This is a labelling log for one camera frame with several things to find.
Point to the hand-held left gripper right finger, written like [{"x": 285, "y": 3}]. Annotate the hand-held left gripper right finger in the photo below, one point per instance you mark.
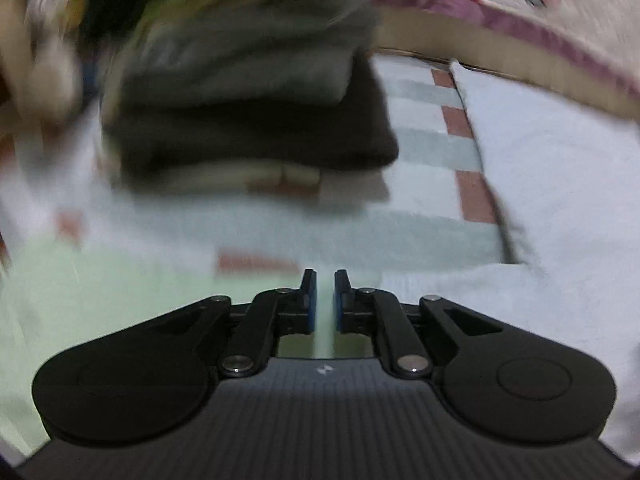
[{"x": 341, "y": 305}]

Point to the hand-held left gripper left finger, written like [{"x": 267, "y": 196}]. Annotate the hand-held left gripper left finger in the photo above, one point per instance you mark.
[{"x": 311, "y": 305}]

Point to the light blue garment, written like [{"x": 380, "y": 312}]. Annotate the light blue garment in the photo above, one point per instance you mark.
[{"x": 550, "y": 185}]

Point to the striped checked blanket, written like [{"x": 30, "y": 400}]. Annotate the striped checked blanket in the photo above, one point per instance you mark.
[{"x": 400, "y": 240}]

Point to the cream folded garment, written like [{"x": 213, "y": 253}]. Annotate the cream folded garment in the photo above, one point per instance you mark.
[{"x": 225, "y": 175}]

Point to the dark brown folded garment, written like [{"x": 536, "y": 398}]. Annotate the dark brown folded garment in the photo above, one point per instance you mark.
[{"x": 250, "y": 135}]

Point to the light green quilt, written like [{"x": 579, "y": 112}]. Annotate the light green quilt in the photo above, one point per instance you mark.
[{"x": 100, "y": 300}]

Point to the grey-green folded garment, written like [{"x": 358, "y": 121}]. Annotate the grey-green folded garment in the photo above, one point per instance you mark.
[{"x": 250, "y": 50}]

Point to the tan bed edge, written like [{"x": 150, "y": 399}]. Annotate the tan bed edge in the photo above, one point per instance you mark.
[{"x": 475, "y": 45}]

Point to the beige cloth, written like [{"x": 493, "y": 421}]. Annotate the beige cloth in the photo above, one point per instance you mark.
[{"x": 35, "y": 60}]

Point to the cream quilted cover red print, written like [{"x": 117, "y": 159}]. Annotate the cream quilted cover red print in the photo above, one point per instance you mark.
[{"x": 575, "y": 10}]

